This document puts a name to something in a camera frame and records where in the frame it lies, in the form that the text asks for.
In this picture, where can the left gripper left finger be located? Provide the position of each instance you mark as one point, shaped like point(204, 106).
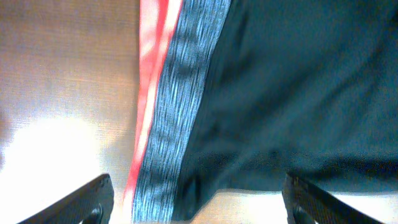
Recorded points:
point(90, 204)

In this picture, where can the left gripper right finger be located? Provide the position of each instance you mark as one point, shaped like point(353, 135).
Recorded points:
point(307, 203)

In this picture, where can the black leggings red grey waistband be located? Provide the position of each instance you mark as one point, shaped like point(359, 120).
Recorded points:
point(235, 94)

